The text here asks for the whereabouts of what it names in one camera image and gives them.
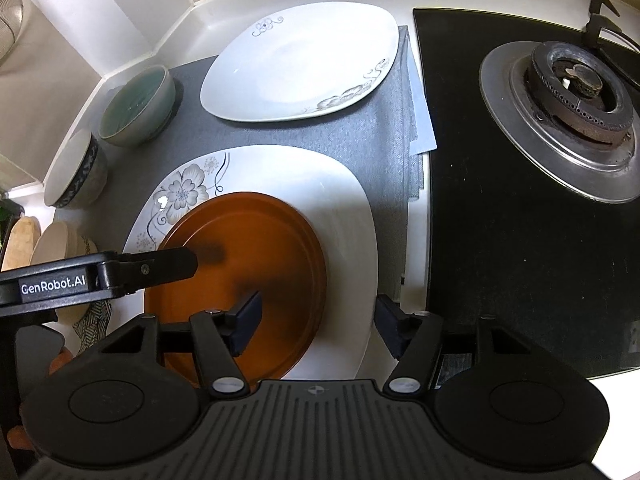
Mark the white bowl with blue pattern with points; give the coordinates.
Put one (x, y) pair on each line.
(70, 172)

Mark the white plate with grey flowers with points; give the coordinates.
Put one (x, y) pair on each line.
(300, 60)

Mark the large white floral plate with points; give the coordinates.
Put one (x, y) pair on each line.
(340, 220)

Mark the pale wooden cutting board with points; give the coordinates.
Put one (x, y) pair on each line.
(22, 245)

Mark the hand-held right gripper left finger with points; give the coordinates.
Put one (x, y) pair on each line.
(250, 312)

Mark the green glazed bowl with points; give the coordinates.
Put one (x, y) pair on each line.
(135, 102)

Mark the black cast iron pan support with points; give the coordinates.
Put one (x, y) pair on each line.
(597, 15)

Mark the orange plate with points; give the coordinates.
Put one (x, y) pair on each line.
(260, 250)

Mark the leaf patterned cloth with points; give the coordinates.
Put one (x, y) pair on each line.
(95, 322)

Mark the round wooden cutting board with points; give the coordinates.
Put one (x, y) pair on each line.
(60, 242)

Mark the grey cloth mat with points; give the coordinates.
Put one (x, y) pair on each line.
(300, 137)

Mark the black glass gas cooktop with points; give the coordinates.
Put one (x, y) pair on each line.
(500, 240)

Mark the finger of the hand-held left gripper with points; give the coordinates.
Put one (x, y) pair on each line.
(165, 266)

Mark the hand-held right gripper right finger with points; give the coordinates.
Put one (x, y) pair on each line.
(387, 319)

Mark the person's left hand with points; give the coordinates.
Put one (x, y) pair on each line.
(59, 360)

